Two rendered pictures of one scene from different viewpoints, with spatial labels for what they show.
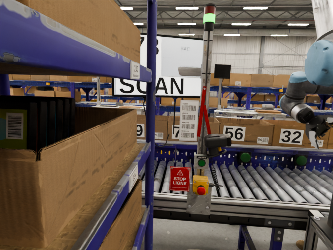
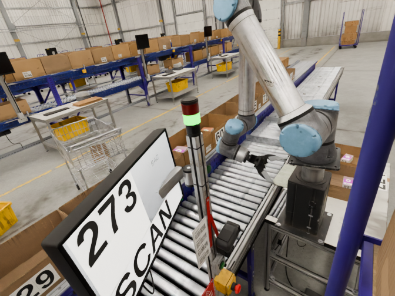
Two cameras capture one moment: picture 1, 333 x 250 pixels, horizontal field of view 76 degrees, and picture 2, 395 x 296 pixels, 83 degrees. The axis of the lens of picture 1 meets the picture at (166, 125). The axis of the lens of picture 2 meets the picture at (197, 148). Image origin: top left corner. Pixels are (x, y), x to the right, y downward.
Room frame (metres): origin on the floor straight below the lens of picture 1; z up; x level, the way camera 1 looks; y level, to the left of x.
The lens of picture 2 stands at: (0.67, 0.34, 1.83)
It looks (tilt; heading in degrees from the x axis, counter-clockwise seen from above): 28 degrees down; 304
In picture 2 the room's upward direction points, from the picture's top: 8 degrees counter-clockwise
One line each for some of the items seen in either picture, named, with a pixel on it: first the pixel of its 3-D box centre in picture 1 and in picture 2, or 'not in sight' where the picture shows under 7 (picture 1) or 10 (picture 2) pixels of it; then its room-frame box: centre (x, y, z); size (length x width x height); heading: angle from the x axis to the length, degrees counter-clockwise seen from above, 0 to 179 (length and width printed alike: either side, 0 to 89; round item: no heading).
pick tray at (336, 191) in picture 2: not in sight; (332, 179); (0.58, -1.17, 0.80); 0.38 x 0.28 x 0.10; 175
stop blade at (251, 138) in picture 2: not in sight; (267, 141); (1.16, -1.67, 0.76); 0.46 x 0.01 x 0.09; 175
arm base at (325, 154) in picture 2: not in sight; (315, 145); (0.70, -0.76, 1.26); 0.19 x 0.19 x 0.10
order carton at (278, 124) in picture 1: (290, 133); (186, 147); (1.67, -1.00, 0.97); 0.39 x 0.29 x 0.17; 85
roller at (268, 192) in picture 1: (261, 183); (212, 215); (1.25, -0.61, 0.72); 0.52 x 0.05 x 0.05; 175
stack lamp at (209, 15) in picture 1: (209, 15); (190, 112); (1.02, -0.18, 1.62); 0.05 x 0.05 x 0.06
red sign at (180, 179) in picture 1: (186, 179); (211, 291); (0.99, -0.10, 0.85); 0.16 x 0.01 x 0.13; 85
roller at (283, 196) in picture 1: (271, 183); (217, 208); (1.25, -0.67, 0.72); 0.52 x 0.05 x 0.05; 175
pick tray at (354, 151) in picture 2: not in sight; (337, 157); (0.57, -1.49, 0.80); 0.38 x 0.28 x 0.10; 171
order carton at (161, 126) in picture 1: (145, 126); (37, 258); (1.77, 0.18, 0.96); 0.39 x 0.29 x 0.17; 85
